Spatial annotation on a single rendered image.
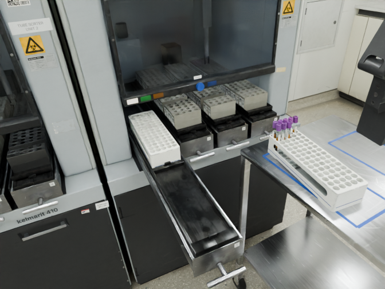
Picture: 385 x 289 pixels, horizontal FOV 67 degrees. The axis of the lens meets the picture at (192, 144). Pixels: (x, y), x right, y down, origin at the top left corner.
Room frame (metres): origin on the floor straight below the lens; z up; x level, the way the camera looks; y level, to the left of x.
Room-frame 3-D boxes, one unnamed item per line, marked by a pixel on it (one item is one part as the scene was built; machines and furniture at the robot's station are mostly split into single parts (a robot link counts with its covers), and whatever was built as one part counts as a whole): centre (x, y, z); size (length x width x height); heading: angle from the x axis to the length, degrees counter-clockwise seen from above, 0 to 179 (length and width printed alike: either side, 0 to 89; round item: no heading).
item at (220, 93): (1.12, -0.09, 0.85); 0.12 x 0.02 x 0.06; 112
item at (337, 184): (0.66, -0.34, 0.85); 0.30 x 0.10 x 0.06; 19
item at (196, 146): (1.20, 0.10, 0.78); 0.73 x 0.14 x 0.09; 22
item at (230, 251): (0.72, 0.07, 0.78); 0.73 x 0.14 x 0.09; 22
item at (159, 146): (0.89, 0.14, 0.83); 0.30 x 0.10 x 0.06; 22
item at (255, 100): (1.09, -0.27, 0.85); 0.12 x 0.02 x 0.06; 111
